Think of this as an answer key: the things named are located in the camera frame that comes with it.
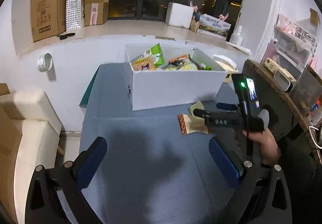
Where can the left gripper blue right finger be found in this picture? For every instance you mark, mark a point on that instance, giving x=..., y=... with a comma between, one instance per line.
x=228, y=162

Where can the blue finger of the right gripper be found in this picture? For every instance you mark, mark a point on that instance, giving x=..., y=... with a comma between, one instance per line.
x=218, y=117
x=227, y=107

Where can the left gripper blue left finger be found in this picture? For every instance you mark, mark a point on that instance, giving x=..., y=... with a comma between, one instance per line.
x=87, y=163

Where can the beige orange-edged snack packet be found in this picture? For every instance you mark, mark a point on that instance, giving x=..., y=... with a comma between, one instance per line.
x=192, y=124

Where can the person's right hand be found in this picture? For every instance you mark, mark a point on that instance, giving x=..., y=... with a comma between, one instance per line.
x=268, y=146

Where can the wooden side table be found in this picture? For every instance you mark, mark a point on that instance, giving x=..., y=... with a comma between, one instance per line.
x=287, y=121

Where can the white spray bottle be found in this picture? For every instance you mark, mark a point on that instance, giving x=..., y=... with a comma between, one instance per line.
x=236, y=37

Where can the cream sofa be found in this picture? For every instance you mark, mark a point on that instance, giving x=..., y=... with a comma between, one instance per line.
x=30, y=133

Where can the orange snack bag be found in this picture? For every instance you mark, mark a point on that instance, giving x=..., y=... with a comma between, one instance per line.
x=180, y=61

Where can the white clear storage rack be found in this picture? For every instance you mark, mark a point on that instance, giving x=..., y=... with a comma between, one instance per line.
x=293, y=44

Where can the long printed landscape box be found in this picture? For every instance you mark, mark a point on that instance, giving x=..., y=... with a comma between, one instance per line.
x=213, y=26

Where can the white storage box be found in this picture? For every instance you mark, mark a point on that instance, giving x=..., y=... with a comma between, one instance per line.
x=149, y=89

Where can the green snack bag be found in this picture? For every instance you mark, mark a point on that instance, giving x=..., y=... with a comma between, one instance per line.
x=151, y=59

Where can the white styrofoam box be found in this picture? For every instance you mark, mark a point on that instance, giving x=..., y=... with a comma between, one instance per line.
x=179, y=15

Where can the white tape roll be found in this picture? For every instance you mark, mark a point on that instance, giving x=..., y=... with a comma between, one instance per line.
x=45, y=62

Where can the black scissors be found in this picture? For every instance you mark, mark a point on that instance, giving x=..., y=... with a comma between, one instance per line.
x=66, y=35

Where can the small open cardboard box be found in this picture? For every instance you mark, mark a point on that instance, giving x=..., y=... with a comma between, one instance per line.
x=96, y=12

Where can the large brown cardboard box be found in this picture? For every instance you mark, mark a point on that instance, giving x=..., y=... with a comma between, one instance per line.
x=47, y=18

